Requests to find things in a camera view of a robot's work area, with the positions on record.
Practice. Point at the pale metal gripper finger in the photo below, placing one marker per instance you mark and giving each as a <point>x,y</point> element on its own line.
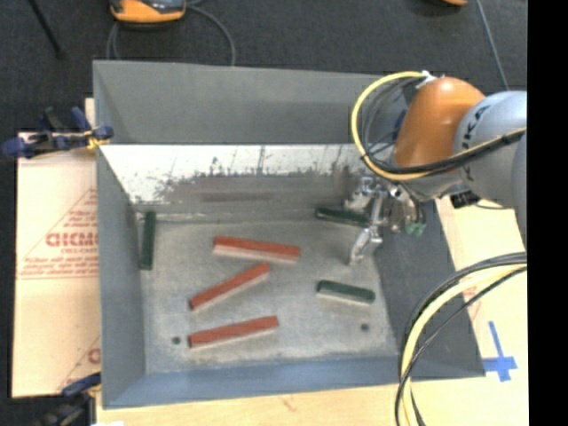
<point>366,191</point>
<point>366,242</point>

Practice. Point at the dark green flat block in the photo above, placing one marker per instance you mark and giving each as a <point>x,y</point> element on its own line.
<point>147,240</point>
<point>346,292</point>
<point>337,215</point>

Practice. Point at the red-brown flat block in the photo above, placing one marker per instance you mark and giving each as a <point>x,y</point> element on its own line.
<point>228,287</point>
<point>233,332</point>
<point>255,250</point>

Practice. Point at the grey metal bin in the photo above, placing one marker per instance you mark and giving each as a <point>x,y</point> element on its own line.
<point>266,104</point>

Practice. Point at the brown cardboard board red print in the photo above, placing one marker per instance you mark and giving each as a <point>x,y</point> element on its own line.
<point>53,282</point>

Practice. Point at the black cylinder on white bracket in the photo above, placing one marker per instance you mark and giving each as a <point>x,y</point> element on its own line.
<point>465,199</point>

